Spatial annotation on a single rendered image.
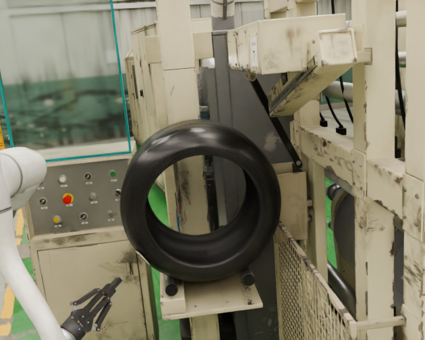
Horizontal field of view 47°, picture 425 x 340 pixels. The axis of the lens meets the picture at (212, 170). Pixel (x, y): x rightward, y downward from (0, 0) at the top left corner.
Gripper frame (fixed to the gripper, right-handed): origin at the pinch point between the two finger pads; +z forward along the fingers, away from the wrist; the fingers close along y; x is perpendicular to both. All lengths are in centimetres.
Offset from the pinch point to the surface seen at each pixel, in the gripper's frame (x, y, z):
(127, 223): 1.1, -11.5, 18.3
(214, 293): -1.6, 33.5, 29.5
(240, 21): -572, -4, 870
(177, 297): 0.2, 21.3, 15.6
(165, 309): -2.9, 21.8, 10.7
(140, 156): 11.1, -27.4, 32.6
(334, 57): 82, -25, 51
